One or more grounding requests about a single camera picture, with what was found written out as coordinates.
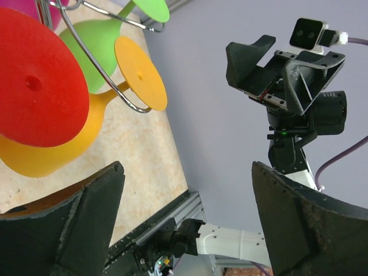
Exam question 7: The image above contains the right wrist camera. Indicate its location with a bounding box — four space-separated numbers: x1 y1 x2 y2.
287 18 348 55

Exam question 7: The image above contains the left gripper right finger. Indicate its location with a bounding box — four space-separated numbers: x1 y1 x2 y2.
252 162 367 275

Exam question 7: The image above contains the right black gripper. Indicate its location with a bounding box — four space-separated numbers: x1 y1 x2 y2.
225 35 346 116

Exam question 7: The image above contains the pink plastic wine glass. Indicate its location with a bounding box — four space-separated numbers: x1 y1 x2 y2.
13 0 61 30

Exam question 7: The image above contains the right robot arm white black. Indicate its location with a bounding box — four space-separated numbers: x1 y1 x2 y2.
170 35 347 266

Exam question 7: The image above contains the green plastic wine glass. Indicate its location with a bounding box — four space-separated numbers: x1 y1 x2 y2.
59 0 170 94

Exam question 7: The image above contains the chrome wine glass rack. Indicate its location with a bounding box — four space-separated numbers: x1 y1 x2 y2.
35 1 170 114

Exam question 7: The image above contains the orange wine glass front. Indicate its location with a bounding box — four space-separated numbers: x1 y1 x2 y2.
0 36 168 178

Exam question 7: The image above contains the red plastic wine glass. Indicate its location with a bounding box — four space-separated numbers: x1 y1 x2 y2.
1 7 89 147

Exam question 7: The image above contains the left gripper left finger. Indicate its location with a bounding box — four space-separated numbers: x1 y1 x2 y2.
1 161 125 275

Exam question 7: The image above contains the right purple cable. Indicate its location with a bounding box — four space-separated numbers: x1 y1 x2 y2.
252 37 368 276

